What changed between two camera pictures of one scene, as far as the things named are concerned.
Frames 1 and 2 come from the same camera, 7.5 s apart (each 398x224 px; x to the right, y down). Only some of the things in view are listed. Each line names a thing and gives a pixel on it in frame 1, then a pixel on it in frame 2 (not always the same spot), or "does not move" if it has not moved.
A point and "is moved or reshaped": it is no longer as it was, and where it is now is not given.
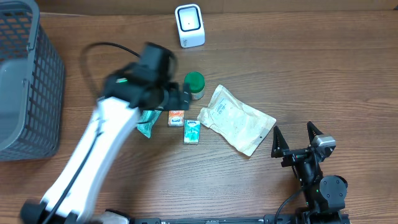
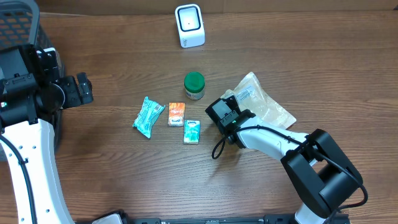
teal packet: x=191 y=131 does not move
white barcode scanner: x=190 y=22 does not move
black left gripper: x=172 y=102 → x=76 y=98
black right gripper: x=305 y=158 → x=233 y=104
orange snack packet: x=176 y=117 does not move
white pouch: x=244 y=127 is moved or reshaped
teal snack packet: x=146 y=122 does not move
